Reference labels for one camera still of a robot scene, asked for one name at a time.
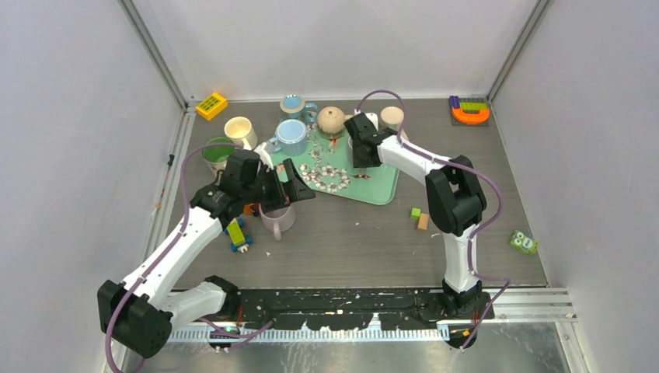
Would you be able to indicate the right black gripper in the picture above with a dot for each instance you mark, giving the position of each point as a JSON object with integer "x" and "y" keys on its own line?
{"x": 360, "y": 162}

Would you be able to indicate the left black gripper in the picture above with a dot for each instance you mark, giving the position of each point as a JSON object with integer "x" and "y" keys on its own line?
{"x": 280, "y": 199}

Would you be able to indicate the lilac mug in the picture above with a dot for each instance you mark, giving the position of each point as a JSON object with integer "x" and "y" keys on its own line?
{"x": 278, "y": 221}

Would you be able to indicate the tall floral mug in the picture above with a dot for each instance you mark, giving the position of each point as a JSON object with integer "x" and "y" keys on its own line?
{"x": 392, "y": 117}

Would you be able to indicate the cream floral mug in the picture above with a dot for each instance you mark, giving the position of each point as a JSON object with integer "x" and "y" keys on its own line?
{"x": 217, "y": 152}

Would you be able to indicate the cream plain mug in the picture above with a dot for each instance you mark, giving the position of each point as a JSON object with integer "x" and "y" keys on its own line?
{"x": 241, "y": 131}

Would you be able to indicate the grey mug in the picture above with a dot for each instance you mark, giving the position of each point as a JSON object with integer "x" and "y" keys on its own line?
{"x": 350, "y": 151}

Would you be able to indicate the orange mug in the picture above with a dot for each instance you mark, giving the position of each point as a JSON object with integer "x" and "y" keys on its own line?
{"x": 252, "y": 209}

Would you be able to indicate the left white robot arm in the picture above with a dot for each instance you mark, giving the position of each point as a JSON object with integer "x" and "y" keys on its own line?
{"x": 139, "y": 312}

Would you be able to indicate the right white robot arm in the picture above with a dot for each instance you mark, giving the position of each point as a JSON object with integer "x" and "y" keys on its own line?
{"x": 455, "y": 199}

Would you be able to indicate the light blue mug on tray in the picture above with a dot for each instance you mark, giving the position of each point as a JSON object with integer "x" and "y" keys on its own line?
{"x": 290, "y": 137}

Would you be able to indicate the blue mug behind tray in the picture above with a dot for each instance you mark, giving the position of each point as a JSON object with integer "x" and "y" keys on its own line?
{"x": 296, "y": 107}

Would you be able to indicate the beige teapot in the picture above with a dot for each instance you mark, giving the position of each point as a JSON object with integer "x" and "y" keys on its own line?
{"x": 330, "y": 122}

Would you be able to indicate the green floral tray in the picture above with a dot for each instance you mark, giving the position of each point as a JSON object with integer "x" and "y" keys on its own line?
{"x": 324, "y": 168}

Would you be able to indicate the toy brick car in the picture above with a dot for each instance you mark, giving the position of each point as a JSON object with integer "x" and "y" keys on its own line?
{"x": 240, "y": 242}

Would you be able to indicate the green cube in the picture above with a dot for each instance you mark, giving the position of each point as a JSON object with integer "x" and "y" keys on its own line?
{"x": 415, "y": 213}

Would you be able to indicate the wooden block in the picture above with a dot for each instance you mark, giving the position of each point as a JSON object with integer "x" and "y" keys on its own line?
{"x": 422, "y": 221}

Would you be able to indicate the orange and green toy stack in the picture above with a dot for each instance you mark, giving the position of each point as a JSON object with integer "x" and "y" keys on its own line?
{"x": 470, "y": 111}

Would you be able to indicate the yellow toy block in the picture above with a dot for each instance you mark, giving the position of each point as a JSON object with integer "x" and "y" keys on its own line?
{"x": 210, "y": 107}

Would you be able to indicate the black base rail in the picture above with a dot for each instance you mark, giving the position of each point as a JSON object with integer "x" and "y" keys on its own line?
{"x": 353, "y": 308}

